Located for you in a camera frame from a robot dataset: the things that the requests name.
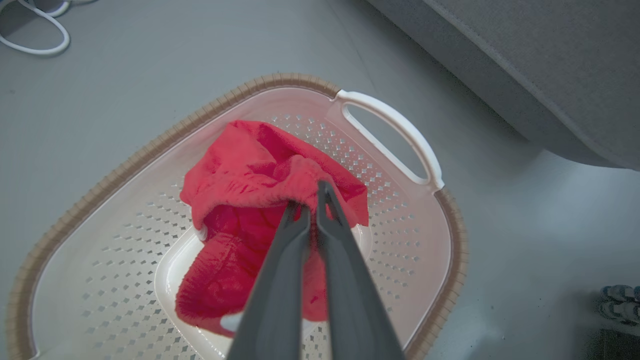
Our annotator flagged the red cloth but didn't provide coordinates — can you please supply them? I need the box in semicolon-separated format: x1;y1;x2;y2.
175;120;370;337

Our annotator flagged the grey upholstered seat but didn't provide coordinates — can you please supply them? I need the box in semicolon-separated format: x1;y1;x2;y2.
367;0;640;172

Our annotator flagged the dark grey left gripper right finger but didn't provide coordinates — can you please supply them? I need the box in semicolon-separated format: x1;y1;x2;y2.
317;180;405;360

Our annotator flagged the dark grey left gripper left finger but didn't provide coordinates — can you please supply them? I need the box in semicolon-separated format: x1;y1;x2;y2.
227;201;312;360

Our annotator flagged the white cable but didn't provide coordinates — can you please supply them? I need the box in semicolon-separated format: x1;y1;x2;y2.
0;0;98;56

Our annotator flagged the teal and white robot wheel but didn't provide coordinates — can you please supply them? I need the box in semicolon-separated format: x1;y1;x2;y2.
597;284;640;326

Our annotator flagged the beige perforated laundry basket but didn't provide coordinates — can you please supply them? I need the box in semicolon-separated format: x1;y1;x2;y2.
6;73;469;360

